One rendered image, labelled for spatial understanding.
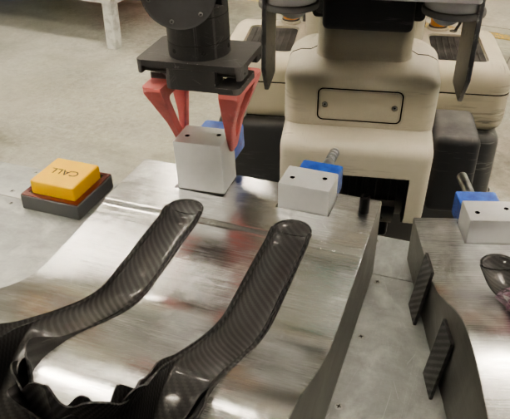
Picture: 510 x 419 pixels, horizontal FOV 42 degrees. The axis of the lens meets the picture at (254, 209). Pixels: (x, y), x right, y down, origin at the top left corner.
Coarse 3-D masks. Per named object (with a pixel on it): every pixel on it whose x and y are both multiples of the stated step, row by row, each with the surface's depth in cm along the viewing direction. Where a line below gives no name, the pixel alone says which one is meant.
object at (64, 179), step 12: (48, 168) 81; (60, 168) 81; (72, 168) 81; (84, 168) 81; (96, 168) 81; (36, 180) 78; (48, 180) 78; (60, 180) 78; (72, 180) 78; (84, 180) 79; (96, 180) 81; (36, 192) 79; (48, 192) 78; (60, 192) 78; (72, 192) 77; (84, 192) 79
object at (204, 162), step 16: (192, 128) 66; (208, 128) 65; (176, 144) 64; (192, 144) 63; (208, 144) 63; (224, 144) 63; (240, 144) 69; (176, 160) 65; (192, 160) 64; (208, 160) 63; (224, 160) 64; (192, 176) 65; (208, 176) 65; (224, 176) 64; (224, 192) 65
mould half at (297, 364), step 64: (128, 192) 66; (192, 192) 66; (256, 192) 66; (64, 256) 58; (192, 256) 58; (320, 256) 58; (0, 320) 45; (128, 320) 49; (192, 320) 51; (320, 320) 51; (64, 384) 39; (128, 384) 39; (256, 384) 41; (320, 384) 47
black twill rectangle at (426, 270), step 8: (424, 256) 62; (424, 264) 61; (424, 272) 61; (432, 272) 59; (416, 280) 63; (424, 280) 61; (416, 288) 63; (424, 288) 60; (416, 296) 63; (424, 296) 61; (408, 304) 65; (416, 304) 62; (416, 312) 62; (416, 320) 62
